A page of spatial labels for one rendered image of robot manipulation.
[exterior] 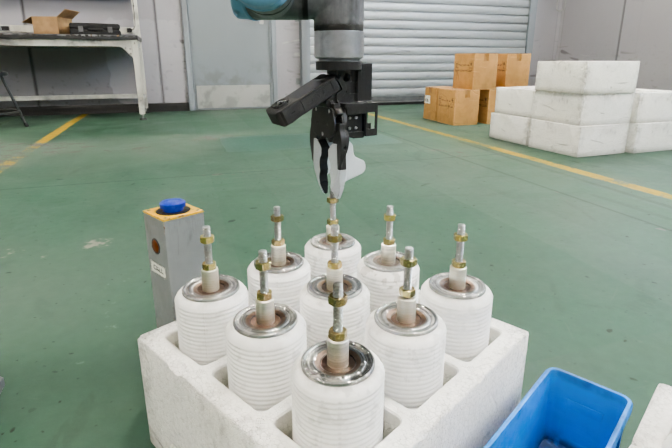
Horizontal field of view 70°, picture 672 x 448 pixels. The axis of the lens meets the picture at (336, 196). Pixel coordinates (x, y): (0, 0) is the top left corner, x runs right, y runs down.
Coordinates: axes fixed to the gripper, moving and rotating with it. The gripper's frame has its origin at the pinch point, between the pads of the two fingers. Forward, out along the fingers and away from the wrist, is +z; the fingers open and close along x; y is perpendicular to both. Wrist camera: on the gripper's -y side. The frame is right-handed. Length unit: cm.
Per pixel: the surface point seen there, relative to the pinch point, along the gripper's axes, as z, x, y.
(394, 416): 17.0, -31.1, -10.2
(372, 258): 9.3, -9.7, 2.2
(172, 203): 1.6, 10.4, -22.4
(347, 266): 12.1, -4.8, 0.8
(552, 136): 25, 112, 227
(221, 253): 35, 64, 1
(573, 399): 26.2, -33.7, 20.3
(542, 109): 10, 124, 231
